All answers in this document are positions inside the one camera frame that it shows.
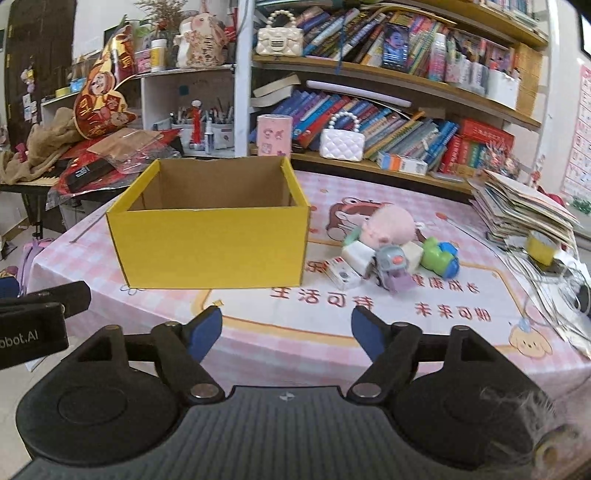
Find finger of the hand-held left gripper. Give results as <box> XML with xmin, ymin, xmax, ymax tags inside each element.
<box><xmin>0</xmin><ymin>281</ymin><xmax>92</xmax><ymax>319</ymax></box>

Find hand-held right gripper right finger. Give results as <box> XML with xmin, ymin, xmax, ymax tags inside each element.
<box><xmin>345</xmin><ymin>305</ymin><xmax>509</xmax><ymax>408</ymax></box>

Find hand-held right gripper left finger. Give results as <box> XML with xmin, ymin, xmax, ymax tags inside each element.
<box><xmin>71</xmin><ymin>306</ymin><xmax>227</xmax><ymax>408</ymax></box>

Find small white printed box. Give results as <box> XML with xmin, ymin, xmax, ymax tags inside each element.
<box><xmin>325</xmin><ymin>257</ymin><xmax>363</xmax><ymax>290</ymax></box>

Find grey robot toy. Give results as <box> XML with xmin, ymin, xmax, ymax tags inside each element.
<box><xmin>372</xmin><ymin>244</ymin><xmax>415</xmax><ymax>296</ymax></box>

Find white charger plug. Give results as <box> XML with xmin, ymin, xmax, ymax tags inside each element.
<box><xmin>342</xmin><ymin>240</ymin><xmax>376</xmax><ymax>274</ymax></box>

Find yellow cardboard box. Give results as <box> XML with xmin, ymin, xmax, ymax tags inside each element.
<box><xmin>105</xmin><ymin>156</ymin><xmax>311</xmax><ymax>290</ymax></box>

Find cream cube charger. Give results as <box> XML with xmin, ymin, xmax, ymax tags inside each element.
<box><xmin>399</xmin><ymin>242</ymin><xmax>424</xmax><ymax>273</ymax></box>

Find green frog toy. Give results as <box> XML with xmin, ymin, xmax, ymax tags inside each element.
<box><xmin>420</xmin><ymin>237</ymin><xmax>461</xmax><ymax>278</ymax></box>

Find pink printed tablecloth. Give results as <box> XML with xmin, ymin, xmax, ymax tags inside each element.
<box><xmin>25</xmin><ymin>168</ymin><xmax>591</xmax><ymax>407</ymax></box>

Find pink pig plush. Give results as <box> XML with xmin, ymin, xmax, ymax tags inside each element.
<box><xmin>360</xmin><ymin>205</ymin><xmax>419</xmax><ymax>245</ymax></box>

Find black box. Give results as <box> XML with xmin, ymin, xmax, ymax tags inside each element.
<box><xmin>60</xmin><ymin>159</ymin><xmax>116</xmax><ymax>195</ymax></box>

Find red wrapping paper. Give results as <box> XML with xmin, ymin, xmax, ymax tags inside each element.
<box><xmin>46</xmin><ymin>129</ymin><xmax>183</xmax><ymax>208</ymax></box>

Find clear plastic bag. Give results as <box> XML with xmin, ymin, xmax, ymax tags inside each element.
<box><xmin>88</xmin><ymin>128</ymin><xmax>160</xmax><ymax>174</ymax></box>

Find brown cloth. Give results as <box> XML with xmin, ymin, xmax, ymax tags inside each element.
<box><xmin>0</xmin><ymin>108</ymin><xmax>84</xmax><ymax>185</ymax></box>

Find orange and white carton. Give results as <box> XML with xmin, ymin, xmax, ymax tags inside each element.
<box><xmin>376</xmin><ymin>152</ymin><xmax>429</xmax><ymax>175</ymax></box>

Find white quilted pearl handbag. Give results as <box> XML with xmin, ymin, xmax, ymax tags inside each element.
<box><xmin>320</xmin><ymin>111</ymin><xmax>365</xmax><ymax>162</ymax></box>

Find stack of paper booklets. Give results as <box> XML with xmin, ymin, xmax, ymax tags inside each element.
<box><xmin>468</xmin><ymin>168</ymin><xmax>583</xmax><ymax>247</ymax></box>

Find pen holder with pens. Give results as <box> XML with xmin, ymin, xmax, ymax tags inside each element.
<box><xmin>171</xmin><ymin>106</ymin><xmax>236</xmax><ymax>151</ymax></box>

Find row of colourful books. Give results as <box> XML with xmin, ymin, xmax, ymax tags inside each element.
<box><xmin>272</xmin><ymin>90</ymin><xmax>462</xmax><ymax>171</ymax></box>

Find red figure paper decoration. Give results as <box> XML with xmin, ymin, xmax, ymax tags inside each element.
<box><xmin>74</xmin><ymin>25</ymin><xmax>139</xmax><ymax>139</ymax></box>

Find pink sticker cylinder container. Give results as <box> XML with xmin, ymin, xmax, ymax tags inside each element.
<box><xmin>256</xmin><ymin>114</ymin><xmax>293</xmax><ymax>158</ymax></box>

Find red and white figurine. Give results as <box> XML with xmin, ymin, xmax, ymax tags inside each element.
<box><xmin>189</xmin><ymin>99</ymin><xmax>206</xmax><ymax>148</ymax></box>

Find row of red books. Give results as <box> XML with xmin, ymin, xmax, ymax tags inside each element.
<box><xmin>438</xmin><ymin>119</ymin><xmax>515</xmax><ymax>178</ymax></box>

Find white shelf unit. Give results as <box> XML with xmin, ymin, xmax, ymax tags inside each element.
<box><xmin>139</xmin><ymin>65</ymin><xmax>252</xmax><ymax>158</ymax></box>

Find white rolled tube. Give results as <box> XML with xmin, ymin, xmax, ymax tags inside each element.
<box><xmin>306</xmin><ymin>80</ymin><xmax>413</xmax><ymax>107</ymax></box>

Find flat stacked books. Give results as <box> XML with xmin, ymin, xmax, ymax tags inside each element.
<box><xmin>252</xmin><ymin>74</ymin><xmax>301</xmax><ymax>109</ymax></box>

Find dark wooden door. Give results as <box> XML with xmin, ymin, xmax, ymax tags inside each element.
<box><xmin>4</xmin><ymin>0</ymin><xmax>77</xmax><ymax>125</ymax></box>

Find white jar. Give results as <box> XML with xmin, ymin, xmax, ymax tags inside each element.
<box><xmin>150</xmin><ymin>39</ymin><xmax>168</xmax><ymax>72</ymax></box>

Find wooden bookshelf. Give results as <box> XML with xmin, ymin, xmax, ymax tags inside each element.
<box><xmin>249</xmin><ymin>0</ymin><xmax>550</xmax><ymax>195</ymax></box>

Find white pen cup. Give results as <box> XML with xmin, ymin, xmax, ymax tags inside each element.
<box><xmin>487</xmin><ymin>69</ymin><xmax>520</xmax><ymax>109</ymax></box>

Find pig ceramic figurine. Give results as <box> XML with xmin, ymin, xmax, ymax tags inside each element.
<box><xmin>175</xmin><ymin>13</ymin><xmax>229</xmax><ymax>70</ymax></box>

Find portrait photo card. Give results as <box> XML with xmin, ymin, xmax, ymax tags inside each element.
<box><xmin>382</xmin><ymin>23</ymin><xmax>411</xmax><ymax>72</ymax></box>

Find dried flowers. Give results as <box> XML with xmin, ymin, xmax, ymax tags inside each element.
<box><xmin>134</xmin><ymin>0</ymin><xmax>190</xmax><ymax>33</ymax></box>

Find row of leaning books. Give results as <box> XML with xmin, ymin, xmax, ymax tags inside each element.
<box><xmin>295</xmin><ymin>7</ymin><xmax>462</xmax><ymax>79</ymax></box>

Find white cables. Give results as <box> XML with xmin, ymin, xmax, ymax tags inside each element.
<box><xmin>503</xmin><ymin>249</ymin><xmax>591</xmax><ymax>356</ymax></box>

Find wall poster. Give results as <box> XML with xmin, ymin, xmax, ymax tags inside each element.
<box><xmin>561</xmin><ymin>65</ymin><xmax>591</xmax><ymax>199</ymax></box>

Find cream pearl handle handbag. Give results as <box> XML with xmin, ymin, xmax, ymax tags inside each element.
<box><xmin>257</xmin><ymin>10</ymin><xmax>305</xmax><ymax>58</ymax></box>

